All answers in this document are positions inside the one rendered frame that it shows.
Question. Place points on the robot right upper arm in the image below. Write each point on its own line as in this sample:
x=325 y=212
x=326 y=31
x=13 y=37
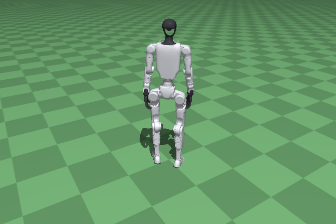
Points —
x=186 y=51

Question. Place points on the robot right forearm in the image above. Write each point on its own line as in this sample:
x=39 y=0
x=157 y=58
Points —
x=189 y=81

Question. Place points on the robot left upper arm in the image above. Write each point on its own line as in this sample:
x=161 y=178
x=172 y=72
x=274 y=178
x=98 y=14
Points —
x=150 y=57

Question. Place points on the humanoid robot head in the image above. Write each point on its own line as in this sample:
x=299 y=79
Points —
x=169 y=24

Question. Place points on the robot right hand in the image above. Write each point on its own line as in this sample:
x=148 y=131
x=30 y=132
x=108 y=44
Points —
x=189 y=99

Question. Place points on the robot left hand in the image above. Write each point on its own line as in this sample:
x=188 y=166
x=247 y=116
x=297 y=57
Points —
x=146 y=98

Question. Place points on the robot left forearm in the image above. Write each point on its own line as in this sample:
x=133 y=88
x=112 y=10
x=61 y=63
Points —
x=147 y=80

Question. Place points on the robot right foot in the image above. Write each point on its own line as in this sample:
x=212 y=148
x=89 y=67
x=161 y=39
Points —
x=177 y=163

